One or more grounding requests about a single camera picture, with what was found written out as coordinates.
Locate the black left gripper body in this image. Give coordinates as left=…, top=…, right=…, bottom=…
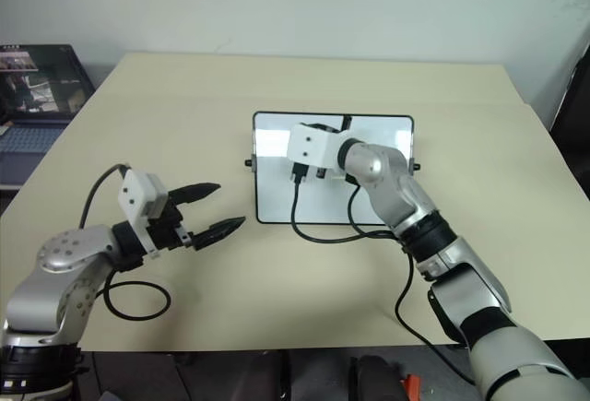
left=147, top=202, right=195, bottom=254

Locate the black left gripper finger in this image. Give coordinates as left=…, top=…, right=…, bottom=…
left=167, top=182, right=222, bottom=206
left=192, top=216, right=247, bottom=252

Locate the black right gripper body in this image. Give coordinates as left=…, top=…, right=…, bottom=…
left=299, top=121, right=345, bottom=136

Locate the black-framed whiteboard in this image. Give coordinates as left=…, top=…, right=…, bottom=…
left=251, top=111, right=417, bottom=226

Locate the open laptop computer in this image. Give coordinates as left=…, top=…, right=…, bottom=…
left=0, top=42, right=99, bottom=191

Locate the dark rounded shape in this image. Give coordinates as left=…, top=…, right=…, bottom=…
left=348, top=353, right=412, bottom=401

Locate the small orange object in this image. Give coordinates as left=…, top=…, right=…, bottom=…
left=399, top=373, right=422, bottom=396

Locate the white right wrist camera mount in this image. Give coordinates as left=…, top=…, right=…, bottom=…
left=287, top=124, right=352, bottom=177

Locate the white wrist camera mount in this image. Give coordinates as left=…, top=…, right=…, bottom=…
left=116, top=168, right=170, bottom=257
left=287, top=124, right=352, bottom=177

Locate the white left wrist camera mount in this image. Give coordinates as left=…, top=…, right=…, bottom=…
left=116, top=168, right=170, bottom=257

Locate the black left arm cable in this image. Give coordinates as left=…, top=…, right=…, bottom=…
left=79, top=163, right=131, bottom=229
left=102, top=269, right=172, bottom=321

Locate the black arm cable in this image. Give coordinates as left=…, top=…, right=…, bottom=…
left=289, top=162, right=403, bottom=243
left=395, top=247, right=477, bottom=386
left=79, top=163, right=131, bottom=229
left=102, top=269, right=172, bottom=321
left=346, top=174, right=403, bottom=239

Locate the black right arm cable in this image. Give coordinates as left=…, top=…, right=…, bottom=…
left=395, top=247, right=477, bottom=386
left=289, top=162, right=403, bottom=243
left=346, top=174, right=403, bottom=239

